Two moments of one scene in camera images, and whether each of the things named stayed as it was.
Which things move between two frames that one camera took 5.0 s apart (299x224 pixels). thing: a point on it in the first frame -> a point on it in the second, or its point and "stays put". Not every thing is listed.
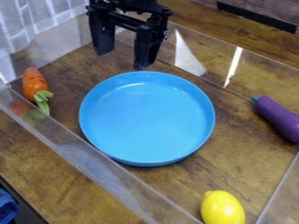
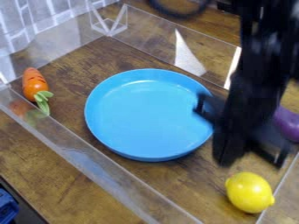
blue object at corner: (8, 207) stays put
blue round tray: (147, 118) stays put
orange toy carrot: (33, 86) stays put
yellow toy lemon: (222, 208) -> (250, 192)
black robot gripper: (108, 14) -> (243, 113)
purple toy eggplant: (282, 119) stays put
